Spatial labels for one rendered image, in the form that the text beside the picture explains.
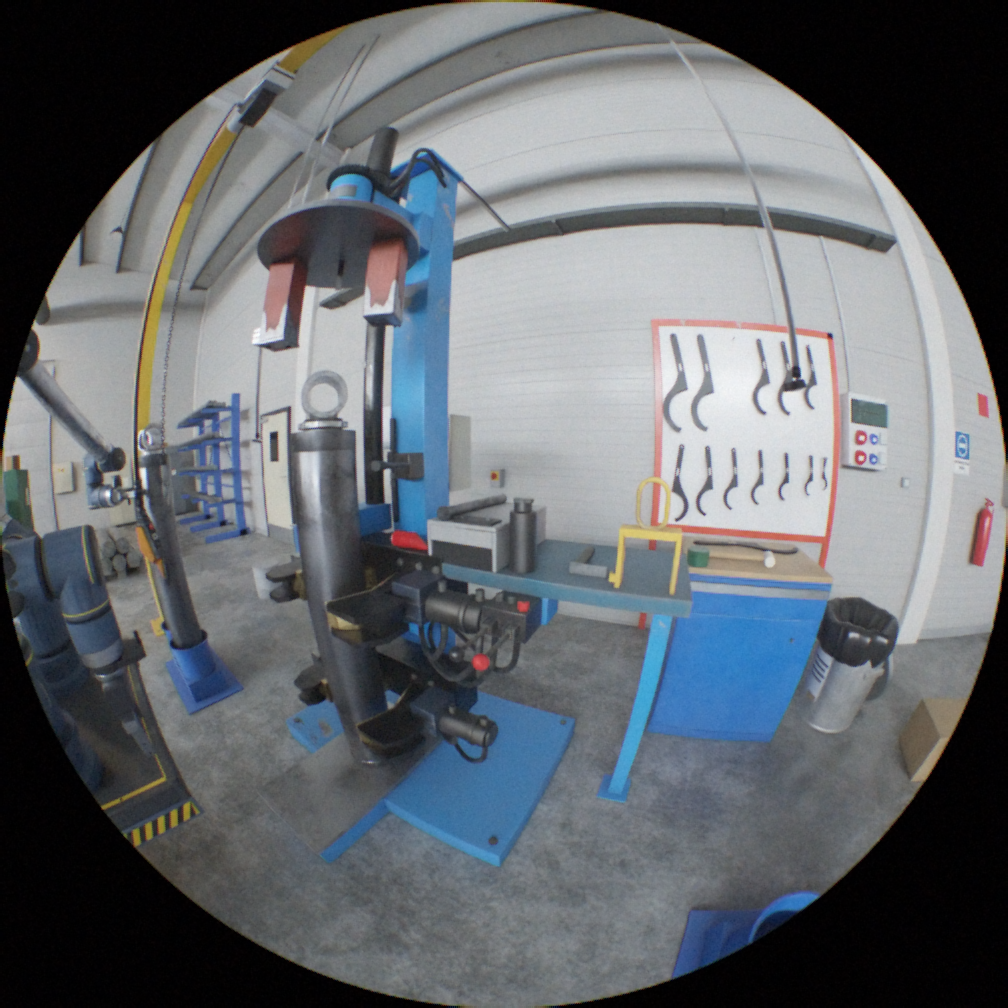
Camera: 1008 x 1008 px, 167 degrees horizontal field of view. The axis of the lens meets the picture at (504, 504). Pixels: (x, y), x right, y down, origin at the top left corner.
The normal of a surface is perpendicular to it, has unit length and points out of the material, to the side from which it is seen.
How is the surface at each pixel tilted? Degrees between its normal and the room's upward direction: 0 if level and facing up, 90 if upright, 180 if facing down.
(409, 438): 90
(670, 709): 90
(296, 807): 0
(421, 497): 90
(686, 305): 90
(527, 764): 0
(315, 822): 0
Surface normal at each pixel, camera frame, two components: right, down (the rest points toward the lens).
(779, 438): -0.44, 0.15
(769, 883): 0.00, -0.99
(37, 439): 0.89, 0.07
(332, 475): 0.68, 0.12
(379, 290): 0.05, 0.16
